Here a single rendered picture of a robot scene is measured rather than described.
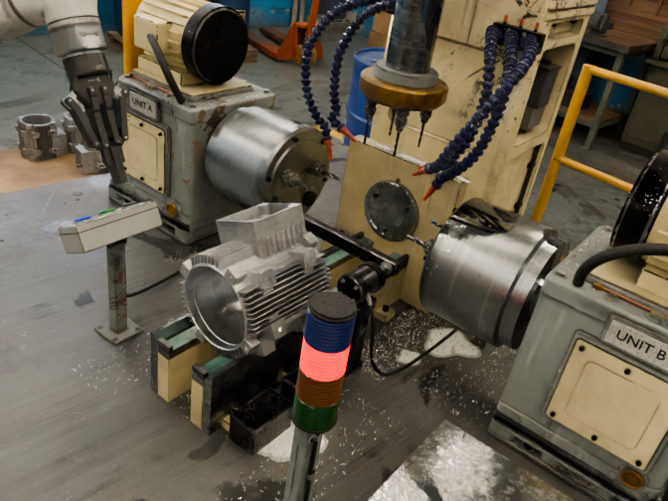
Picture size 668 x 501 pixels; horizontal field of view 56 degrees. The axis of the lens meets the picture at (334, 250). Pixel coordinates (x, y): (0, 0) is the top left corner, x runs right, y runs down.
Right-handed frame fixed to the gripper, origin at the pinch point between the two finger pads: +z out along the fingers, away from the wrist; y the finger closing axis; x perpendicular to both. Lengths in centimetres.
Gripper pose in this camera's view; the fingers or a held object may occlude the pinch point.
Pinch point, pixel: (115, 165)
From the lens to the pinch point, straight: 126.3
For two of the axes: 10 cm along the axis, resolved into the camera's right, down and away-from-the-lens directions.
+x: -7.5, 0.0, 6.6
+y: 6.3, -3.2, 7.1
